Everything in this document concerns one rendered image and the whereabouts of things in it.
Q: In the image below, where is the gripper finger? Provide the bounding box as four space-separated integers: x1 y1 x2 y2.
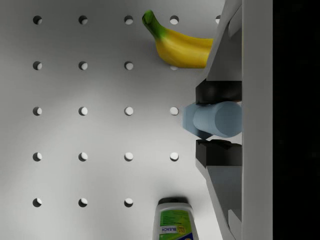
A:
195 139 243 168
195 79 243 106

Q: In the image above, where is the pale bolt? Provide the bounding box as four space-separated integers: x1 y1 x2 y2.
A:
183 100 243 141

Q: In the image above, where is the banana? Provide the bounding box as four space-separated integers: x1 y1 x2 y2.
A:
141 9 215 70

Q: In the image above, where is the small white bottle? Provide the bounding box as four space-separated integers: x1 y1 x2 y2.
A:
152 197 200 240

